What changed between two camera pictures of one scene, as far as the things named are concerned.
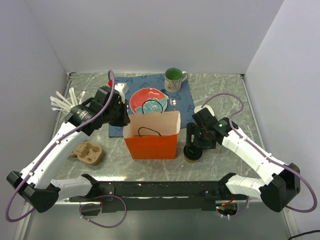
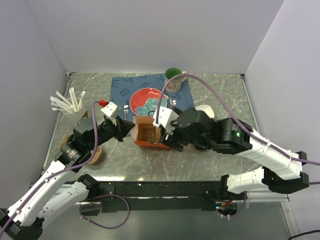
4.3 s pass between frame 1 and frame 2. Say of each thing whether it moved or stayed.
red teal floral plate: stayed
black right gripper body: moved
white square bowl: stayed
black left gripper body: moved
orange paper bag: moved
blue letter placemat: stayed
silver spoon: stayed
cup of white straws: stayed
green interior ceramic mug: stayed
